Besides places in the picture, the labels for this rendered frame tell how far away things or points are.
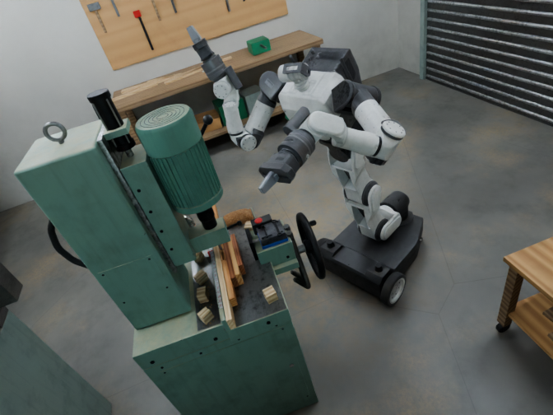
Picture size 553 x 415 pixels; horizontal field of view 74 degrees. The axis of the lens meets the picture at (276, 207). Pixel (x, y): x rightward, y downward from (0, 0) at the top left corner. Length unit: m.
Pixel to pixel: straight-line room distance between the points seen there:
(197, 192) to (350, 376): 1.32
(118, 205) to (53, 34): 3.41
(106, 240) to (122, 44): 3.32
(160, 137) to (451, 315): 1.80
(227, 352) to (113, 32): 3.53
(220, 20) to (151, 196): 3.42
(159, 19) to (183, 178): 3.30
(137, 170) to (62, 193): 0.21
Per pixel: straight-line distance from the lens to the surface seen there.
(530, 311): 2.18
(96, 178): 1.14
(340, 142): 1.12
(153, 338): 1.49
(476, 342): 2.23
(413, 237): 2.45
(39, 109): 4.67
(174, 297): 1.43
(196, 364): 1.56
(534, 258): 1.92
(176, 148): 1.10
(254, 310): 1.26
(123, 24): 4.37
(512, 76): 4.10
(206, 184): 1.19
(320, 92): 1.49
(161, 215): 1.24
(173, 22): 4.38
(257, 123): 1.71
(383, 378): 2.09
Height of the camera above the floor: 1.87
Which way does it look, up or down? 37 degrees down
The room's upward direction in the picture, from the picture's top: 16 degrees counter-clockwise
